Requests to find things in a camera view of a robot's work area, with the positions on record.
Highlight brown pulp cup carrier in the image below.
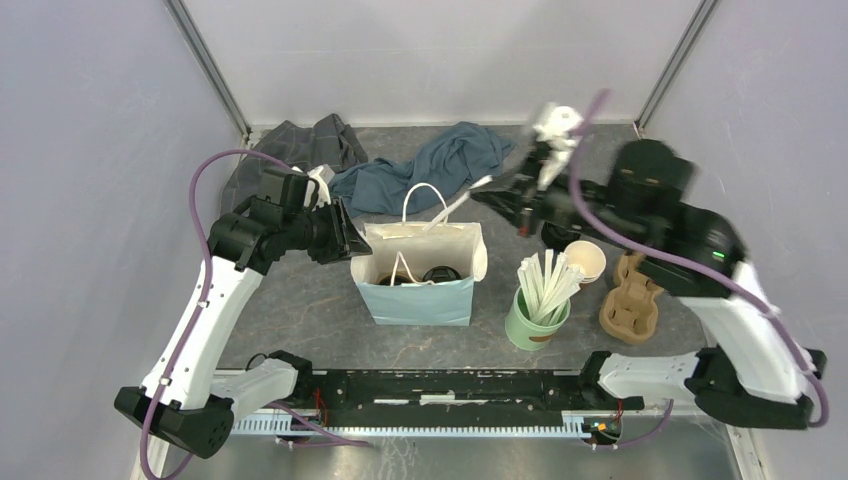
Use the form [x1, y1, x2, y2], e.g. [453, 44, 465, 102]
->
[599, 253, 664, 345]

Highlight black plastic cup lid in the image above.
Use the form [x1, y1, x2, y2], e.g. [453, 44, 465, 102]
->
[422, 265, 462, 284]

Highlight blue-grey cloth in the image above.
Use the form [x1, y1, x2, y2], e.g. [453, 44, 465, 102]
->
[329, 122, 515, 217]

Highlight white straw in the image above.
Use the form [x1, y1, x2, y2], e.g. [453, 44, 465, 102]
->
[423, 175, 493, 232]

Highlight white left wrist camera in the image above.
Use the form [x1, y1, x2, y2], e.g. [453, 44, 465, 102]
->
[304, 164, 335, 210]

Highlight stack of paper cups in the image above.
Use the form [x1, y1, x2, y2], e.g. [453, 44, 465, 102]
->
[564, 240, 607, 289]

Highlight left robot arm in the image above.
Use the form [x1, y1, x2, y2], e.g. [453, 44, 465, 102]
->
[114, 167, 373, 459]

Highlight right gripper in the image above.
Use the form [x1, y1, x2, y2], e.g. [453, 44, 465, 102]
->
[470, 141, 647, 250]

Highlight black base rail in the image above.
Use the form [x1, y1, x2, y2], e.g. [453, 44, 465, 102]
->
[251, 367, 644, 429]

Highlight light blue paper bag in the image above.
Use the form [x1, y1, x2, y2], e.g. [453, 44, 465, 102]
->
[350, 183, 488, 327]

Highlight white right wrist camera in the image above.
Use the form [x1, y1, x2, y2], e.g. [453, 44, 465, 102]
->
[531, 102, 584, 191]

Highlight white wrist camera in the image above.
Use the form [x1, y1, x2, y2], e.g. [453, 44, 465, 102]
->
[531, 102, 584, 191]
[304, 164, 335, 210]

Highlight green cup holding straws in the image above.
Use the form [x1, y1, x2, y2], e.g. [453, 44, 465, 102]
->
[504, 288, 571, 351]

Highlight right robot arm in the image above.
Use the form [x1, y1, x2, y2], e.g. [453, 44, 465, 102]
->
[470, 139, 830, 430]

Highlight grey checked cloth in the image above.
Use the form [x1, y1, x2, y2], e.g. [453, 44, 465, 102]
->
[219, 113, 369, 214]

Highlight stack of black lids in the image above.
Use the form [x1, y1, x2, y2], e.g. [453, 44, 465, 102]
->
[540, 223, 582, 252]

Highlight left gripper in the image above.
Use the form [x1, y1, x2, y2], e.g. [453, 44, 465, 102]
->
[283, 196, 374, 265]

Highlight bundle of wrapped straws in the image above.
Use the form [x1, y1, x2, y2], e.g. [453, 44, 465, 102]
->
[517, 249, 586, 326]

